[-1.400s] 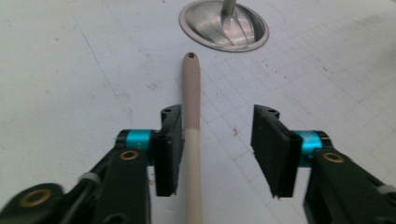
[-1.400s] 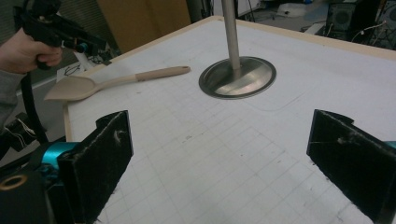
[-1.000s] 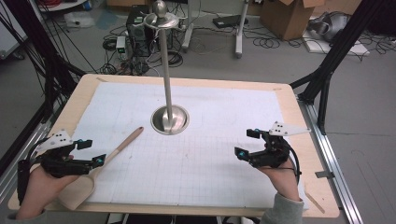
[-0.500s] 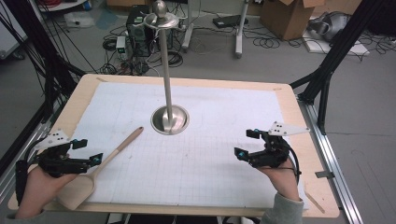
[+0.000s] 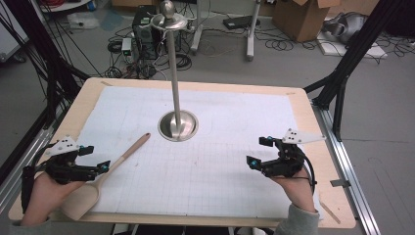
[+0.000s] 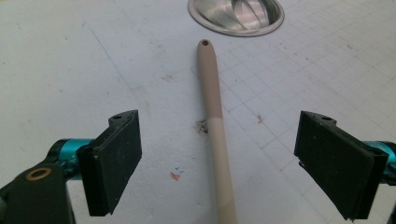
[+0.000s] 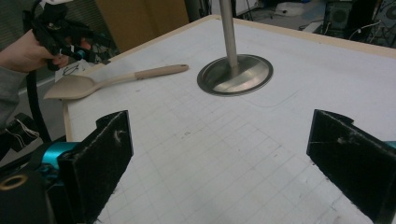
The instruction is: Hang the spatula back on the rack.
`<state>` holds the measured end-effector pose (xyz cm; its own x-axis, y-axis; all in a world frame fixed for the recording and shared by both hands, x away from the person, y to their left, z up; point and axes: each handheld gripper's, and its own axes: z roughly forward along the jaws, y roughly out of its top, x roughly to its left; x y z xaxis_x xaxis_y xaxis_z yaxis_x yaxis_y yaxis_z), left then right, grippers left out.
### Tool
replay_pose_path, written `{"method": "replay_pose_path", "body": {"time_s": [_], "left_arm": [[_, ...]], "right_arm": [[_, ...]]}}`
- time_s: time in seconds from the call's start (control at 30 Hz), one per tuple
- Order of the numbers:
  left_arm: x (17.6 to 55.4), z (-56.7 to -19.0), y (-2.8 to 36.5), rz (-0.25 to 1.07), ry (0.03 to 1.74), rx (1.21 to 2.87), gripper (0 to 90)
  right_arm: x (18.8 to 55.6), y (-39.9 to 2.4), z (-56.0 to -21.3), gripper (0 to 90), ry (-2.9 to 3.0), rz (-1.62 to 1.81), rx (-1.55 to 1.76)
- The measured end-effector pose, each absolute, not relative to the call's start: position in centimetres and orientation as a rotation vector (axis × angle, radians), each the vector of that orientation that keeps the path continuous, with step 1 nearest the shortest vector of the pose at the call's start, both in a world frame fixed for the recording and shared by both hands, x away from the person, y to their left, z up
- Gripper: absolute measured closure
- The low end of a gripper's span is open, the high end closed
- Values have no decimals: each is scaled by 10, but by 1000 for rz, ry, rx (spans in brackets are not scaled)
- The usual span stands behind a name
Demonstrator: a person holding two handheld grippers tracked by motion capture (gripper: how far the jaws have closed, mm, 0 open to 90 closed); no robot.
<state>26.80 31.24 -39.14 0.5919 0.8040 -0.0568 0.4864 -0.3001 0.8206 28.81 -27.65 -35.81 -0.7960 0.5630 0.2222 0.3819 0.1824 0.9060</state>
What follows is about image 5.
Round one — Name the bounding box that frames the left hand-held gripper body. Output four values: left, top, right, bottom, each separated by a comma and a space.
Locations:
43, 134, 100, 186

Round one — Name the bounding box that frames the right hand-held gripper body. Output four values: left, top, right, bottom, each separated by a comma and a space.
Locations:
260, 127, 328, 179

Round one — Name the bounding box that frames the beige spatula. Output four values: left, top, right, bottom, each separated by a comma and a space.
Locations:
60, 132, 152, 221

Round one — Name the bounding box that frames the person's right hand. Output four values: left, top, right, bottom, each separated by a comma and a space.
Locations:
271, 167, 317, 213

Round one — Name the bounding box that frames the person's left hand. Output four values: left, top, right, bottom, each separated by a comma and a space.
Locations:
21, 171, 86, 227

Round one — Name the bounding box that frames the white grid mat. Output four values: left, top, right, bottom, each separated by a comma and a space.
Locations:
75, 84, 325, 220

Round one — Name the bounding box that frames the metal pole stand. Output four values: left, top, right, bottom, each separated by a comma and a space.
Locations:
150, 0, 200, 143

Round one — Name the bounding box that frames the white stand leg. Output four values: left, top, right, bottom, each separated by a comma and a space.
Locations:
246, 0, 262, 62
190, 0, 206, 56

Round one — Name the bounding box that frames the white power adapter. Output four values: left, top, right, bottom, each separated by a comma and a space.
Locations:
120, 36, 133, 57

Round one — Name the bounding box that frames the flat black box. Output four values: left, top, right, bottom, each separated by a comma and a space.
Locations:
222, 15, 261, 30

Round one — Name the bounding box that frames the large brown cardboard box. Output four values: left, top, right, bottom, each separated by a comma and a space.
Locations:
271, 0, 331, 43

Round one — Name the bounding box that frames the clear plastic bag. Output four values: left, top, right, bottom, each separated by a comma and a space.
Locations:
66, 12, 101, 30

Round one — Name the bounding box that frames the black computer tower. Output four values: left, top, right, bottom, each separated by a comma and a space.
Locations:
131, 4, 164, 62

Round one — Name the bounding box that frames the grey white headset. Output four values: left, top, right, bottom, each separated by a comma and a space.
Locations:
322, 11, 370, 45

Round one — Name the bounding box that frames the white flat board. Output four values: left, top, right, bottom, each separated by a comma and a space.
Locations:
315, 30, 390, 61

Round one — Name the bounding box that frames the round white table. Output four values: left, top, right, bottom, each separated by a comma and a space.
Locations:
39, 0, 93, 14

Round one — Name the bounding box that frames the open cardboard box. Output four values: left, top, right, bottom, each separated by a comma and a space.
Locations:
111, 0, 146, 8

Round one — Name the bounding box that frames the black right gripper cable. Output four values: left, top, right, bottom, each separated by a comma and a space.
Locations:
293, 151, 318, 194

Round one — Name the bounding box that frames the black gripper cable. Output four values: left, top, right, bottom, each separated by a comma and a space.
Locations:
21, 142, 51, 213
293, 151, 318, 194

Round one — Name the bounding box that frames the aluminium rail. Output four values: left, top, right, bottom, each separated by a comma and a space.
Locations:
312, 103, 382, 235
0, 125, 55, 214

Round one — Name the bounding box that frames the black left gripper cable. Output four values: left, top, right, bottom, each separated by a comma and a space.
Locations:
21, 142, 51, 213

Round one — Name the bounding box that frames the black frame strut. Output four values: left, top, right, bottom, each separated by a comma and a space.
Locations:
302, 0, 415, 142
2, 0, 91, 129

